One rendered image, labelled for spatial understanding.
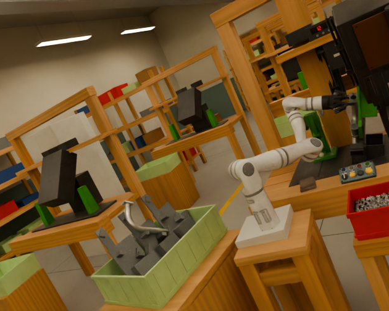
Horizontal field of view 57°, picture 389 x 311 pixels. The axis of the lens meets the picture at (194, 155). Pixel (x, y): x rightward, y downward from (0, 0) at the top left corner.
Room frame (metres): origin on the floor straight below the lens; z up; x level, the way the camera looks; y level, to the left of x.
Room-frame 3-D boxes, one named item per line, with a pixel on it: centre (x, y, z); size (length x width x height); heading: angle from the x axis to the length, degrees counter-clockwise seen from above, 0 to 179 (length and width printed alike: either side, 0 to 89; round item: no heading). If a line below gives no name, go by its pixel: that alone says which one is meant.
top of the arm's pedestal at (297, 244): (1.49, -0.18, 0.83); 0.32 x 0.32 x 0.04; 62
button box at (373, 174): (1.54, -0.65, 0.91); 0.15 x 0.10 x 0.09; 59
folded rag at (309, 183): (1.68, -0.45, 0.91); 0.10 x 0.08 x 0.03; 159
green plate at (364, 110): (1.68, -0.87, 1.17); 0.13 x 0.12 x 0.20; 59
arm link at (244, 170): (1.50, -0.17, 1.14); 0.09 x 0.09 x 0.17; 24
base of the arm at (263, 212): (1.50, -0.17, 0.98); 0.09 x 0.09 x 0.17; 57
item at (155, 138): (7.92, 0.98, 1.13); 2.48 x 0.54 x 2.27; 56
